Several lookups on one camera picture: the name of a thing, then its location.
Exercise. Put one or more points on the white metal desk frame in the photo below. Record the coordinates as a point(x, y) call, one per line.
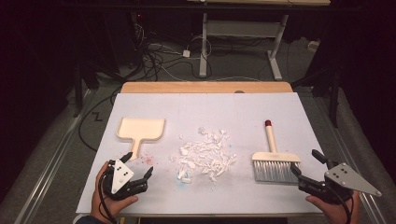
point(204, 46)

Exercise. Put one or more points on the aluminium floor rail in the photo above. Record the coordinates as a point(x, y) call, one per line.
point(53, 161)
point(358, 174)

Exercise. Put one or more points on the white power adapter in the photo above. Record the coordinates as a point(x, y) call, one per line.
point(186, 53)

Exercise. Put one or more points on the person's right hand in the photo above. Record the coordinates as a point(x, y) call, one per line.
point(337, 213)

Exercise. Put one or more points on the wooden table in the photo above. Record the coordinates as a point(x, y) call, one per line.
point(186, 87)

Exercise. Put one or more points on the pile of white paper scraps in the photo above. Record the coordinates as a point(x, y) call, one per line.
point(205, 154)

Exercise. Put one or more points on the red crumbs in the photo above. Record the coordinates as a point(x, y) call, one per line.
point(147, 159)

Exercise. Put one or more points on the cream plastic dustpan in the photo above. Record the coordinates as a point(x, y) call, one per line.
point(140, 129)

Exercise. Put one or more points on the cream hand brush red tip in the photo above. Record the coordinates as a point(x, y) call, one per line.
point(274, 165)

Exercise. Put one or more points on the person's left hand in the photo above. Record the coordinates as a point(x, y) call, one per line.
point(107, 207)

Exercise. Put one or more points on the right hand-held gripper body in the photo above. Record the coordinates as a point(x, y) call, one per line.
point(345, 179)

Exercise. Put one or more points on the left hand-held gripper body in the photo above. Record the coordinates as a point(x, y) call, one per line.
point(122, 175)

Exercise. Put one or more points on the white table cover sheet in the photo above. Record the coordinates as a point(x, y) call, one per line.
point(199, 109)

